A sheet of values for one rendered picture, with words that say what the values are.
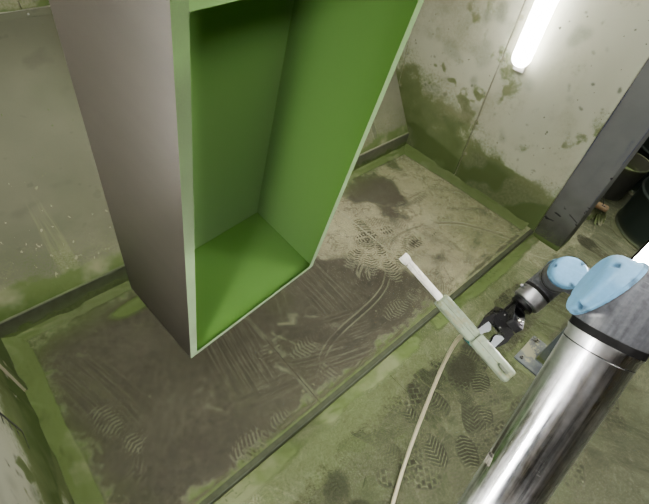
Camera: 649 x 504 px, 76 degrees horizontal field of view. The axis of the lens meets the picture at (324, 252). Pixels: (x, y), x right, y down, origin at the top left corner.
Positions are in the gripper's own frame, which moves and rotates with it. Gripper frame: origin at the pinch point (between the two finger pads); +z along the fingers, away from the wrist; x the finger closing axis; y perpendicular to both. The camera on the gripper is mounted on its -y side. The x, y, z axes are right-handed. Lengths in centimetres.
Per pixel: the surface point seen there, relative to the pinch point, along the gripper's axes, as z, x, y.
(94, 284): 111, 118, 50
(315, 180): 3, 75, 6
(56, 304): 126, 120, 41
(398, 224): -22, 47, 127
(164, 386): 107, 59, 36
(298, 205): 14, 75, 21
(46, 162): 83, 163, 29
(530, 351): -24, -45, 85
